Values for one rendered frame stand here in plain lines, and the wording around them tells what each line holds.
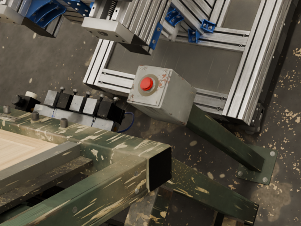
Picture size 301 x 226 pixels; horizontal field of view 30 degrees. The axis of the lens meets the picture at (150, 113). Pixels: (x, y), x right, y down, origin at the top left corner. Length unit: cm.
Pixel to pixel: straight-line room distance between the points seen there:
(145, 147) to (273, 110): 95
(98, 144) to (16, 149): 27
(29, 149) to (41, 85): 146
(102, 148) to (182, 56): 94
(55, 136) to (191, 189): 46
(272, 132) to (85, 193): 122
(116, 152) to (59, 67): 159
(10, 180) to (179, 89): 53
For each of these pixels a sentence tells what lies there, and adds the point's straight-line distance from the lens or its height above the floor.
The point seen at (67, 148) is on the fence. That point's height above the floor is 94.
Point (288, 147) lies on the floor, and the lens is 238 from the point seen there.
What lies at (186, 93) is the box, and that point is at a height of 82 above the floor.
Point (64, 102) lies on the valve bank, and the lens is 198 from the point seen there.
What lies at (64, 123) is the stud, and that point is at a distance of 180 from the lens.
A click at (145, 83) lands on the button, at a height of 95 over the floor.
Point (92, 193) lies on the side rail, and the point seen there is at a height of 109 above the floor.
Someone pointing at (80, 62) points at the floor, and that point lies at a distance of 307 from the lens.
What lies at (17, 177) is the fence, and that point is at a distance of 155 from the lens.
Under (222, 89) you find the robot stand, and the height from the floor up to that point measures 21.
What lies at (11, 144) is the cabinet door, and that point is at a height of 95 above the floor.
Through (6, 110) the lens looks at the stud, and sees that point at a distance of 199.
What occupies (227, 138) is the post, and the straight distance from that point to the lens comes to 203.
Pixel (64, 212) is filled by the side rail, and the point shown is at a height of 117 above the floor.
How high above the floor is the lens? 220
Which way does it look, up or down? 54 degrees down
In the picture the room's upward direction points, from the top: 57 degrees counter-clockwise
